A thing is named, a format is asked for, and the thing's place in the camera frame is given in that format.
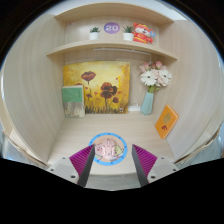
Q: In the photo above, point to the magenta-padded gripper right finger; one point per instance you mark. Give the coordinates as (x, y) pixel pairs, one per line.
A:
(160, 166)

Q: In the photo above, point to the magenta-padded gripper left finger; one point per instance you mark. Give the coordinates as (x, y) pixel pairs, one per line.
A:
(63, 168)

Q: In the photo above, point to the pink computer mouse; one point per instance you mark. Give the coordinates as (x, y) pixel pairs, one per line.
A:
(107, 148)

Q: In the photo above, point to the round blue-rimmed cartoon mouse pad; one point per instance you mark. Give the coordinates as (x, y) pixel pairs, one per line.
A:
(122, 141)

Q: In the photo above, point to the orange book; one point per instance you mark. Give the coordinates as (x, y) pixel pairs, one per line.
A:
(166, 121)

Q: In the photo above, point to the white charger block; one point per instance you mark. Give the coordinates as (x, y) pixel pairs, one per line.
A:
(134, 108)

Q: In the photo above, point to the pale teal faceted vase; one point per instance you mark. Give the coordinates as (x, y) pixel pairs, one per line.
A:
(147, 104)

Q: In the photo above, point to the green and beige book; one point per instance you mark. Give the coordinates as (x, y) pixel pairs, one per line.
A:
(72, 100)

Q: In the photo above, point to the pink and white flower bouquet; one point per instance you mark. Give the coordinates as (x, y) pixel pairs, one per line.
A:
(155, 76)

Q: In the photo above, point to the yellow poppy flower painting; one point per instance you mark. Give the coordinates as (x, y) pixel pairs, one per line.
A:
(106, 76)

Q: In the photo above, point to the white under-shelf light bar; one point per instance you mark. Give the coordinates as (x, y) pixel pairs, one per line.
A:
(120, 50)

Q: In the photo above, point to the wooden shelf unit with ornaments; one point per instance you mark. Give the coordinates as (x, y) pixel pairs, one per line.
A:
(110, 44)

